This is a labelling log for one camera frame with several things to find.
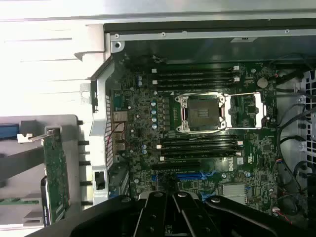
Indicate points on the green motherboard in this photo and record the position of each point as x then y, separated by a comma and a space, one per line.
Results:
259, 153

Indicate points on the open black PC case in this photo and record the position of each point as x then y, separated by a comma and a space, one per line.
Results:
98, 123

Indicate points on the silver coin battery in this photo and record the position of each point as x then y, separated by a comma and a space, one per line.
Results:
262, 82

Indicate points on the hard disk with blue carrier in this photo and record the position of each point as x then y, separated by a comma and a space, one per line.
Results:
8, 133

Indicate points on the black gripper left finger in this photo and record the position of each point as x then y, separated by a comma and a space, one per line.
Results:
150, 217

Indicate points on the grey parts rack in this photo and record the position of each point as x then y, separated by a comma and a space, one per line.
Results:
72, 158

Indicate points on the green RAM stick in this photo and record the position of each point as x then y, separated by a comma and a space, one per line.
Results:
19, 201

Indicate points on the CPU socket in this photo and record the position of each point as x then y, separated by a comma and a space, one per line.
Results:
202, 112

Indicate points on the metal socket cover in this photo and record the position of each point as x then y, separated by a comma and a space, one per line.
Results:
258, 111

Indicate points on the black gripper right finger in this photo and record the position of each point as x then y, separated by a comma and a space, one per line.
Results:
195, 217

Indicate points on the silver chipset heatsink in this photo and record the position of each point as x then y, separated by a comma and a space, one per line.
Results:
234, 190

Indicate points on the blue PCIe expansion slot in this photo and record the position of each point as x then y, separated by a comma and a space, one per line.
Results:
188, 176

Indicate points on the metal locking lever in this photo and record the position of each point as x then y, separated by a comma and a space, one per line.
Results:
212, 137

